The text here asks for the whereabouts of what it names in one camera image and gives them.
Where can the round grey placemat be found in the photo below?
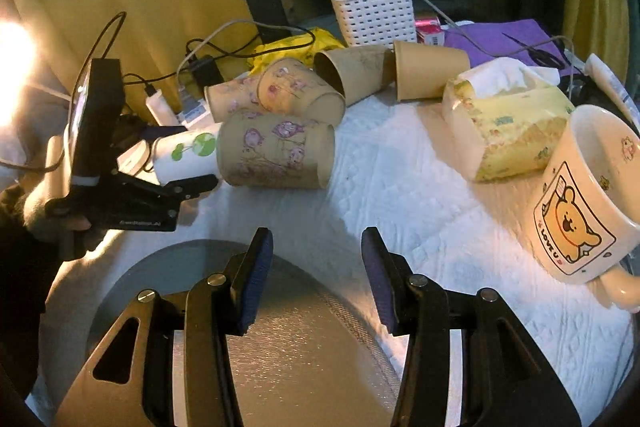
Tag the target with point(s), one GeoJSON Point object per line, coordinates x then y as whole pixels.
{"type": "Point", "coordinates": [308, 360]}

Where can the back left brown paper cup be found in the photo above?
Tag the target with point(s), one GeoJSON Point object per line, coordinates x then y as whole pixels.
{"type": "Point", "coordinates": [226, 98]}

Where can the small red box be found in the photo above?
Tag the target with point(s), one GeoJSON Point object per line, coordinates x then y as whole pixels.
{"type": "Point", "coordinates": [429, 30]}

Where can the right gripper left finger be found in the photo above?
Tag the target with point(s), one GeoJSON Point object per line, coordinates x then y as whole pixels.
{"type": "Point", "coordinates": [128, 381]}

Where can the white bear mug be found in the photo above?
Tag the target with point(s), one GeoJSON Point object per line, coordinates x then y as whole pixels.
{"type": "Point", "coordinates": [585, 219]}

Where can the white tube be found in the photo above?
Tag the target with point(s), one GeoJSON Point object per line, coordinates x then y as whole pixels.
{"type": "Point", "coordinates": [609, 84]}

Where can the yellow tissue pack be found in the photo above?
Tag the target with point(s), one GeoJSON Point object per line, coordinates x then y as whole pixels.
{"type": "Point", "coordinates": [506, 118]}

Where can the middle brown floral paper cup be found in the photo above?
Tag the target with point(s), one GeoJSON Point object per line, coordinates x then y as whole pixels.
{"type": "Point", "coordinates": [289, 87]}

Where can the white desk lamp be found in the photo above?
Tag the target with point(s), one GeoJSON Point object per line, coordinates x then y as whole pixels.
{"type": "Point", "coordinates": [18, 66]}

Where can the white plastic basket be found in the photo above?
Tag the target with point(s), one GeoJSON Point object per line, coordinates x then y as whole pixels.
{"type": "Point", "coordinates": [375, 22]}

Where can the rightmost brown paper cup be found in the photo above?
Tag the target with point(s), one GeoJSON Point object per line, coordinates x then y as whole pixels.
{"type": "Point", "coordinates": [422, 71]}

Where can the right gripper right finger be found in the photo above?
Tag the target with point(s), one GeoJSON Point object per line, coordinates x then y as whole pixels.
{"type": "Point", "coordinates": [506, 379]}

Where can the white usb charger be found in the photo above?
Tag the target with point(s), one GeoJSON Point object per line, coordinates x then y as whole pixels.
{"type": "Point", "coordinates": [159, 107]}

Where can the brown floral paper cup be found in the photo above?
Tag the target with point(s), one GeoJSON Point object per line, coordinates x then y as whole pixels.
{"type": "Point", "coordinates": [276, 151]}
{"type": "Point", "coordinates": [289, 87]}

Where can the front brown floral paper cup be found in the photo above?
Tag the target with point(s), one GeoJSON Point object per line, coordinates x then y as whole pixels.
{"type": "Point", "coordinates": [276, 151]}

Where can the plain brown paper cup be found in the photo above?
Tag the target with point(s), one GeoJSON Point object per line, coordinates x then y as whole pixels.
{"type": "Point", "coordinates": [356, 72]}

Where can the white paper cup green print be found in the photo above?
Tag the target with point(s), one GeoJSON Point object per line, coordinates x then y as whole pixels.
{"type": "Point", "coordinates": [186, 155]}

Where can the black power adapter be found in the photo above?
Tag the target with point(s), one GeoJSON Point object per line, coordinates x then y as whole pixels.
{"type": "Point", "coordinates": [205, 72]}

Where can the yellow plastic bag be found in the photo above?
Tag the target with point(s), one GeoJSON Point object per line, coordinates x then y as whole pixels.
{"type": "Point", "coordinates": [301, 47]}

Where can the purple cloth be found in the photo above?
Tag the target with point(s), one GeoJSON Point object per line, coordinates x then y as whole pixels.
{"type": "Point", "coordinates": [524, 40]}

